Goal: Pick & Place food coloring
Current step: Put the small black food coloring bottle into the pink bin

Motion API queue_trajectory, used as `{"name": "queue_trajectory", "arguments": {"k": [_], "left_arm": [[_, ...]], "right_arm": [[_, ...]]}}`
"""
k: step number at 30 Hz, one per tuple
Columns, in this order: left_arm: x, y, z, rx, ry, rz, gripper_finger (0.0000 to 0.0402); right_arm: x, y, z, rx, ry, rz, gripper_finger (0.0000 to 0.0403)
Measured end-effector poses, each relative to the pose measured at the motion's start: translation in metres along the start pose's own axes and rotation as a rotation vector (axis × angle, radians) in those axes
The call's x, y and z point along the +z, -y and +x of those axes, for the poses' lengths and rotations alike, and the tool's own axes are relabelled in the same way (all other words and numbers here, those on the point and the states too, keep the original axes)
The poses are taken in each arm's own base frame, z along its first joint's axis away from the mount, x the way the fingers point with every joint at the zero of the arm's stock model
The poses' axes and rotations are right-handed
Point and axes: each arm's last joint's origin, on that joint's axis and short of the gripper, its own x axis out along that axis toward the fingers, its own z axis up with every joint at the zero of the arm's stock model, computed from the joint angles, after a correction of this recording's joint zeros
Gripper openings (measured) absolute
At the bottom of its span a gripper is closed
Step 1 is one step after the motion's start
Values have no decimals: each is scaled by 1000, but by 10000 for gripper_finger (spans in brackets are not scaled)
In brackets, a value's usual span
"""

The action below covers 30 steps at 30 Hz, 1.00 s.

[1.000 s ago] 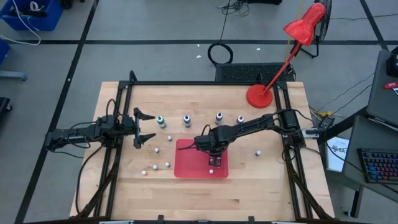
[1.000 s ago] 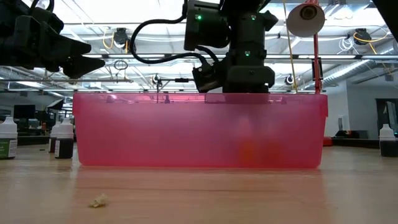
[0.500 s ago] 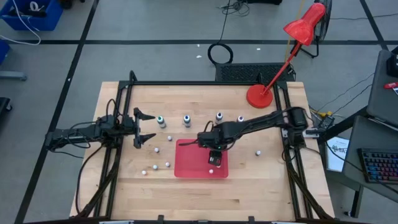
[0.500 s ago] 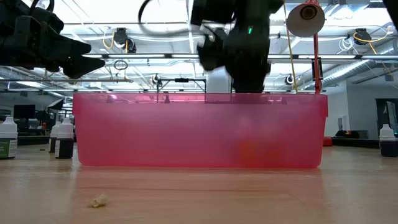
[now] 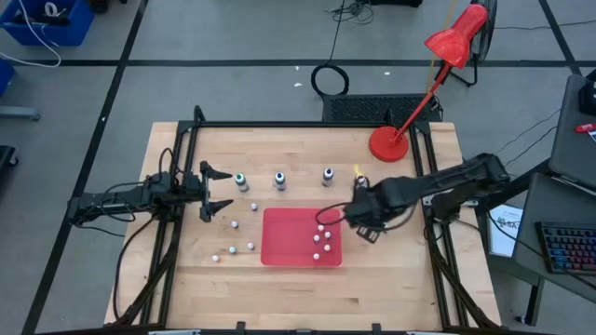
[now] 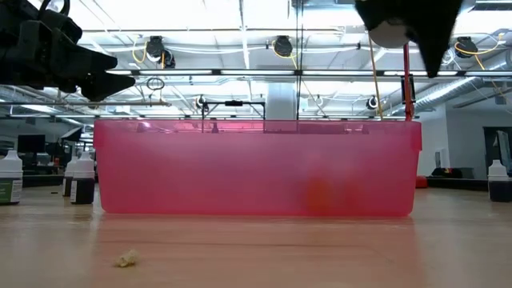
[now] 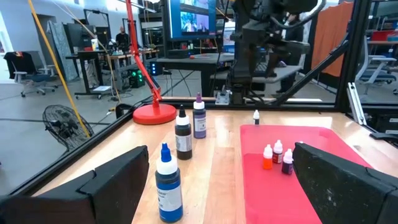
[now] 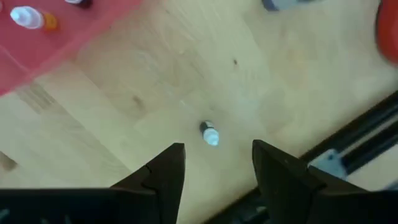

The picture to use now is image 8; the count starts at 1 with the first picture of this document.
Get red desk lamp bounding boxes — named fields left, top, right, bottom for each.
left=374, top=0, right=398, bottom=68

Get large purple food coloring bottle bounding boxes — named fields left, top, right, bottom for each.
left=261, top=0, right=321, bottom=12

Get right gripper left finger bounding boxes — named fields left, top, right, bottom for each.
left=110, top=142, right=187, bottom=224

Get red translucent plastic bin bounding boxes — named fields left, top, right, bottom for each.
left=0, top=0, right=144, bottom=97

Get silver metal bracket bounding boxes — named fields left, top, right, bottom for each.
left=307, top=148, right=349, bottom=180

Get small orange dropper bottle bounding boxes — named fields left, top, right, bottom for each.
left=9, top=5, right=58, bottom=32

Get small black dropper bottle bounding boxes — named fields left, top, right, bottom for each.
left=198, top=120, right=220, bottom=147

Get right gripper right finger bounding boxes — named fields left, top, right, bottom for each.
left=252, top=139, right=366, bottom=224

